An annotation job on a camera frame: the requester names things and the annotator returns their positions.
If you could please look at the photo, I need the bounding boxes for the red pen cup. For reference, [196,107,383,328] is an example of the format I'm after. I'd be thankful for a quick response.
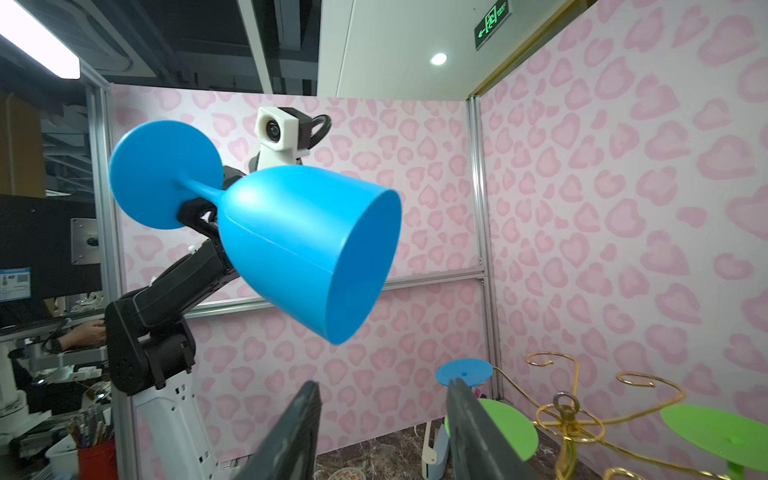
[77,440,119,480]

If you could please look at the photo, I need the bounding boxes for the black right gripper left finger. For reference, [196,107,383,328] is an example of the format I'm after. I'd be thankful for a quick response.
[235,381,322,480]

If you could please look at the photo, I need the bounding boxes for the blue wine glass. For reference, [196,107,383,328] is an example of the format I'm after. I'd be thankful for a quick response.
[109,120,402,345]
[421,358,494,480]

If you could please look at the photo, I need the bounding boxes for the green wine glass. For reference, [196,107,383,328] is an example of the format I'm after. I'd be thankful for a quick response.
[661,404,767,479]
[446,398,539,461]

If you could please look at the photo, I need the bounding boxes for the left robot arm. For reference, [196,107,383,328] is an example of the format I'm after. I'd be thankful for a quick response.
[106,194,238,479]

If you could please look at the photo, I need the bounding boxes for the gold wire glass rack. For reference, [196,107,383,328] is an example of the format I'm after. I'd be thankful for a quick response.
[493,352,745,479]

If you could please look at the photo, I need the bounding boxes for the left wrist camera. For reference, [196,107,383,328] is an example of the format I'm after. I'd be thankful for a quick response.
[248,107,332,173]

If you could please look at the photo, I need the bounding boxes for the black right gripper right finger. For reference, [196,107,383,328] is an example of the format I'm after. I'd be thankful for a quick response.
[447,379,536,480]

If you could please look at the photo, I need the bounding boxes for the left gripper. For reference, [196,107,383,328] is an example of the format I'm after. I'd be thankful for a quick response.
[176,166,246,240]

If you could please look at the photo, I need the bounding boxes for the front green wine glass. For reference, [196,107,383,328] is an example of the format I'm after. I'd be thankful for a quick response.
[446,398,539,461]

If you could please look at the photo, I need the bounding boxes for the back green wine glass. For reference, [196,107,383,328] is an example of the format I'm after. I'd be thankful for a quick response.
[661,404,767,479]

